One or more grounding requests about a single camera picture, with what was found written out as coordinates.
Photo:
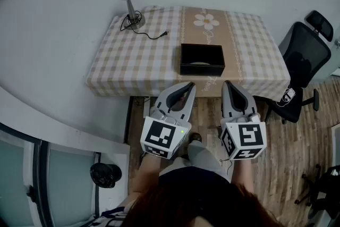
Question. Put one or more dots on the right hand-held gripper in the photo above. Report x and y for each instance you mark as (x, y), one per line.
(249, 135)

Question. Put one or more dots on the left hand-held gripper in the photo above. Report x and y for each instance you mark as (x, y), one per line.
(159, 135)

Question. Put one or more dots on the black tissue box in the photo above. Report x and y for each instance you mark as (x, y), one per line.
(202, 70)

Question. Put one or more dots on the person's right forearm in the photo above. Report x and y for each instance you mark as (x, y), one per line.
(243, 172)

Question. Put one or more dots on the person's left forearm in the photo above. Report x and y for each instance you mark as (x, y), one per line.
(144, 172)

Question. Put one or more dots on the person's dark shoe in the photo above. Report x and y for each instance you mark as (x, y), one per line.
(196, 137)

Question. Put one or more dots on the black table leg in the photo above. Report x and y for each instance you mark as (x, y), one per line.
(128, 119)

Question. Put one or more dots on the checked daisy tablecloth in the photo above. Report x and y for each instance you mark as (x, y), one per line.
(132, 61)

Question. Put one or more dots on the person's dark top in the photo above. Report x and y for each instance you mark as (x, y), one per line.
(191, 176)

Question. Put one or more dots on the black mesh office chair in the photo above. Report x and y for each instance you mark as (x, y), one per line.
(305, 55)

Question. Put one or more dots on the black cap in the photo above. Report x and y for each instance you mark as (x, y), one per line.
(105, 174)

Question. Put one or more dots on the metal desk lamp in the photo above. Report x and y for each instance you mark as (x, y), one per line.
(130, 8)

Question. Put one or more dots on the black chair base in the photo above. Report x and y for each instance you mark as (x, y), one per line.
(326, 186)

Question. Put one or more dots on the blue striped white fabric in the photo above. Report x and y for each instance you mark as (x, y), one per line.
(111, 216)

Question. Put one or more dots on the dark window frame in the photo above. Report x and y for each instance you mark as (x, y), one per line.
(43, 167)

